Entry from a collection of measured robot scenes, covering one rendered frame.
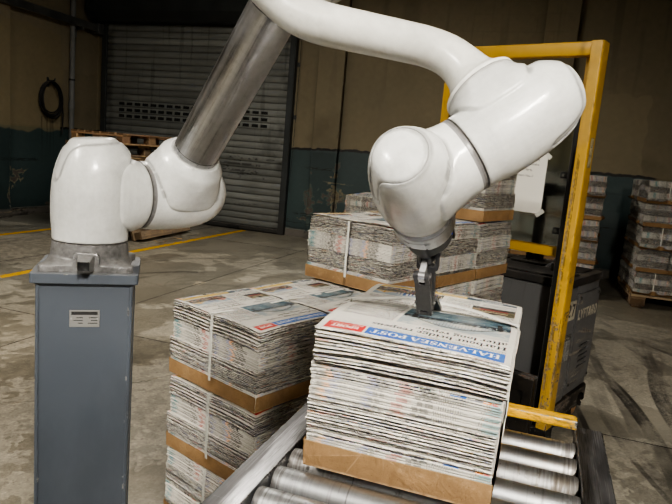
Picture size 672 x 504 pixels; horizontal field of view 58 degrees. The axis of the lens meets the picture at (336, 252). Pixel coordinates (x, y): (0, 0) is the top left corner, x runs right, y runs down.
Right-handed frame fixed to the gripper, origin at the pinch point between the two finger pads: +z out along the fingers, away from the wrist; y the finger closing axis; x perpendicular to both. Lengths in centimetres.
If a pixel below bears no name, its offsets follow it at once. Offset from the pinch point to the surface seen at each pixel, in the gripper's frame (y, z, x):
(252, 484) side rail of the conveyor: 40.8, -13.3, -18.7
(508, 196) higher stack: -80, 138, 0
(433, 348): 17.2, -17.4, 4.1
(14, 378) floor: 38, 160, -231
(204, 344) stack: 15, 50, -68
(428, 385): 21.8, -13.8, 3.8
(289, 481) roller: 39.4, -9.0, -14.7
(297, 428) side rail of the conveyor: 31.5, 4.2, -20.1
